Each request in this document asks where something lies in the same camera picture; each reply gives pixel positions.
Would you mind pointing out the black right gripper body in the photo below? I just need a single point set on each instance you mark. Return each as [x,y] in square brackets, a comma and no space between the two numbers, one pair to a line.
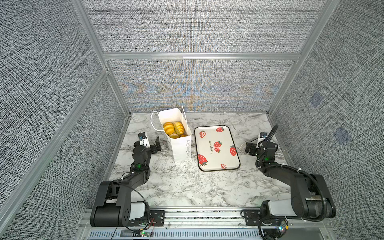
[253,149]

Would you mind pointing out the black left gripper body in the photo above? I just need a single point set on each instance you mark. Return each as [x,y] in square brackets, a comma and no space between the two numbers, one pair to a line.
[154,150]

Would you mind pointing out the yellow striped bun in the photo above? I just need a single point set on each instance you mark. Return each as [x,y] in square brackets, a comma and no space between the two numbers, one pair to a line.
[169,128]
[174,136]

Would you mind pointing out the white paper gift bag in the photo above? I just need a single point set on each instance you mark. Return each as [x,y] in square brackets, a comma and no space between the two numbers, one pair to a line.
[181,147]

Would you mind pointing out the long striped croissant bread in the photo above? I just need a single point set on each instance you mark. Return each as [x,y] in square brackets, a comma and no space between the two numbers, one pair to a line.
[179,128]

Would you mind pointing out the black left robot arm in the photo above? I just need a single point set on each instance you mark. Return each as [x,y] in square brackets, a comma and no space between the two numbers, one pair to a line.
[113,206]

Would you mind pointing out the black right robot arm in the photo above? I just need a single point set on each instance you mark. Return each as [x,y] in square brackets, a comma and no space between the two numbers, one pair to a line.
[310,198]

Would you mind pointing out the white strawberry tray black rim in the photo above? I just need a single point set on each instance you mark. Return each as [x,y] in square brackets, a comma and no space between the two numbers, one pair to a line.
[216,149]

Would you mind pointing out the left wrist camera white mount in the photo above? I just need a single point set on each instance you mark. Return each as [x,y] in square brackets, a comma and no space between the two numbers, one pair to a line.
[143,139]

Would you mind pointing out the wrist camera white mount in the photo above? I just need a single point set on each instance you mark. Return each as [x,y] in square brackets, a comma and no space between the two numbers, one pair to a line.
[143,139]
[262,136]

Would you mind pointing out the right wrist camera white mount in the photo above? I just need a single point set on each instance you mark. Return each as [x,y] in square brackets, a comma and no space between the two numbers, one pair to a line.
[262,136]

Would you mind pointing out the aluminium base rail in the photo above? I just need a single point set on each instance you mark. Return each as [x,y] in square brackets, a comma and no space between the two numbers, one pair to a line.
[183,223]

